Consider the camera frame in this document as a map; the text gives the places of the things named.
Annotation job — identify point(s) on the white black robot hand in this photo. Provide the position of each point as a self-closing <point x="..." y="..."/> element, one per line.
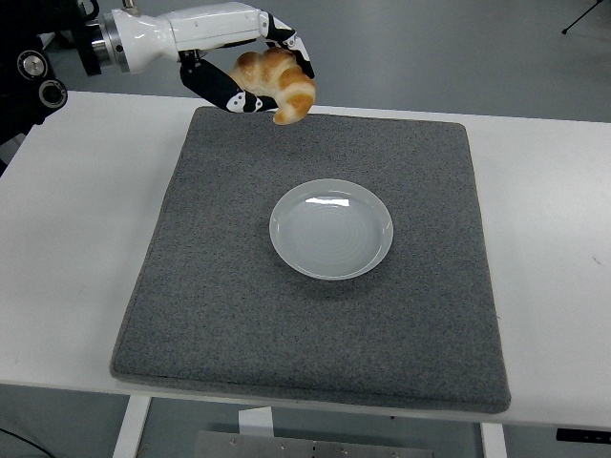
<point x="205" y="26"/>

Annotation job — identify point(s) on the golden brown croissant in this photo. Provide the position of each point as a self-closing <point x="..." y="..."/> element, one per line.
<point x="277" y="78"/>

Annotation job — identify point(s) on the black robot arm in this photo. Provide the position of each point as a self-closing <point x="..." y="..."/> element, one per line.
<point x="24" y="95"/>

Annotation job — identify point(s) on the white round plate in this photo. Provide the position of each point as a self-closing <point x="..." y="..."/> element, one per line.
<point x="329" y="229"/>

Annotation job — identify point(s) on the grey felt mat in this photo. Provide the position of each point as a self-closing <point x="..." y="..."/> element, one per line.
<point x="305" y="334"/>

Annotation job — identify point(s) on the black tripod leg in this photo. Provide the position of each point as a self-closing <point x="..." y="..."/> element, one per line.
<point x="580" y="16"/>

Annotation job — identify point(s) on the white table leg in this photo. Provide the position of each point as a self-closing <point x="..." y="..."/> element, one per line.
<point x="493" y="441"/>
<point x="131" y="427"/>

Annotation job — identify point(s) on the black table control box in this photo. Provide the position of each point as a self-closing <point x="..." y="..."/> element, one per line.
<point x="582" y="434"/>

